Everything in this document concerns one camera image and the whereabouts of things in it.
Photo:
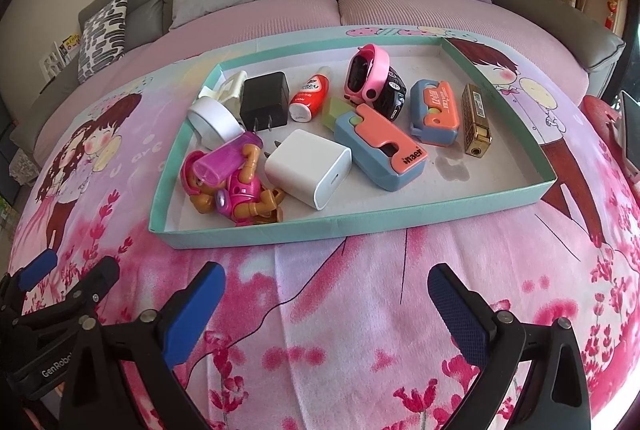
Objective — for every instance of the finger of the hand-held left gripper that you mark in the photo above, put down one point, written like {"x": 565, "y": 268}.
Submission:
{"x": 36, "y": 269}
{"x": 95, "y": 285}

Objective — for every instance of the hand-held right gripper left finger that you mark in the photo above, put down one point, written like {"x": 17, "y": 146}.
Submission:
{"x": 195, "y": 315}

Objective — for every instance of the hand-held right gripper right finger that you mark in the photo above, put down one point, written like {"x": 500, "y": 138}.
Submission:
{"x": 457, "y": 315}

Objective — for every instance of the pink brown dog toy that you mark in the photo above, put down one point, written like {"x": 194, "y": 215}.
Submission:
{"x": 235, "y": 197}

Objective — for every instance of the teal cardboard box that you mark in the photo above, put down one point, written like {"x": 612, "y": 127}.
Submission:
{"x": 475, "y": 187}

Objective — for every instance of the white wall charger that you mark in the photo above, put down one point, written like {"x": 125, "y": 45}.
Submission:
{"x": 310, "y": 170}

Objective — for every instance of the large salmon blue toy knife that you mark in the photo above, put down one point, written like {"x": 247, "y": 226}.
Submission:
{"x": 380, "y": 145}

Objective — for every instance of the white smartwatch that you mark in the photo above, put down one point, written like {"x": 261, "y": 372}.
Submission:
{"x": 212, "y": 120}

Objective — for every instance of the small orange blue toy knife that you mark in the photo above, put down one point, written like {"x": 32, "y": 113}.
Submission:
{"x": 440, "y": 115}

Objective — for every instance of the black wall charger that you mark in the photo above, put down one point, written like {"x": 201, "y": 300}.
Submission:
{"x": 265, "y": 100}

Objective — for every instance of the cream hair claw clip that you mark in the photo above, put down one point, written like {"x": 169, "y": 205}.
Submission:
{"x": 232, "y": 85}

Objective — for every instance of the red white glue bottle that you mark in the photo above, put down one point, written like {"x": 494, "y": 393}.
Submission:
{"x": 307, "y": 100}

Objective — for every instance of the pink smartwatch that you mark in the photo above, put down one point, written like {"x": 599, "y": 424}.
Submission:
{"x": 375, "y": 80}

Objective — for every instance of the green white cartons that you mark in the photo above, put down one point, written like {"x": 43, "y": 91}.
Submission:
{"x": 6, "y": 217}

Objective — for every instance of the white lace basket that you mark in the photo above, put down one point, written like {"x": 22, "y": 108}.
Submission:
{"x": 25, "y": 167}

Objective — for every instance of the cartoon printed blanket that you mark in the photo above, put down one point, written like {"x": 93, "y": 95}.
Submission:
{"x": 350, "y": 310}

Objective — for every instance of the blue grey storage cabinet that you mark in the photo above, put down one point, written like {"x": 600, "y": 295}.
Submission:
{"x": 6, "y": 125}

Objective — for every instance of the white wooden decoration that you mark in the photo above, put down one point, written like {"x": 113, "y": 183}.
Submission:
{"x": 52, "y": 65}

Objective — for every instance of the yellow printed package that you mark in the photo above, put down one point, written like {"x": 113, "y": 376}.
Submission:
{"x": 69, "y": 46}

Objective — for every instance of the black white patterned cushion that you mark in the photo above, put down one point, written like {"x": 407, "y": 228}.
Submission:
{"x": 102, "y": 35}

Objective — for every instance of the red round stool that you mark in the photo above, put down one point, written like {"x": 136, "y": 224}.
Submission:
{"x": 597, "y": 115}

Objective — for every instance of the grey flat device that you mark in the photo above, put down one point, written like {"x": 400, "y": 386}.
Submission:
{"x": 631, "y": 120}

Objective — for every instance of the pink sofa seat cover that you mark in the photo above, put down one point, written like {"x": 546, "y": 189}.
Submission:
{"x": 425, "y": 10}

